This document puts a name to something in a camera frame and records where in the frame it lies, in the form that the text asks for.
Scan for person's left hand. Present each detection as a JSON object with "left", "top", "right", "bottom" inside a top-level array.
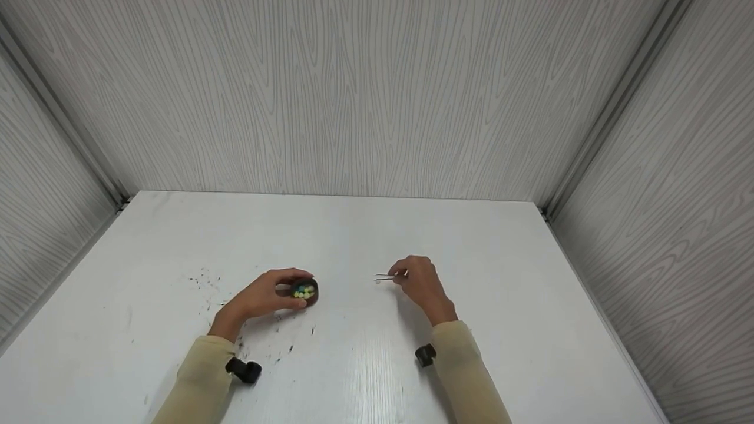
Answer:
[{"left": 214, "top": 268, "right": 315, "bottom": 337}]

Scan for person's right hand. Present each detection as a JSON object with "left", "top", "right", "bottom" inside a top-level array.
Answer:
[{"left": 388, "top": 255, "right": 458, "bottom": 326}]

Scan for small dark round bowl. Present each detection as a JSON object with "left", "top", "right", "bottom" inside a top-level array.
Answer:
[{"left": 289, "top": 277, "right": 320, "bottom": 308}]

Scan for person's left forearm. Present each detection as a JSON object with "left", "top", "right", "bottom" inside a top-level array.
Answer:
[{"left": 150, "top": 321, "right": 247, "bottom": 424}]

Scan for person's right forearm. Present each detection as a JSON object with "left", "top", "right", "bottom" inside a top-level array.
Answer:
[{"left": 429, "top": 318, "right": 513, "bottom": 424}]

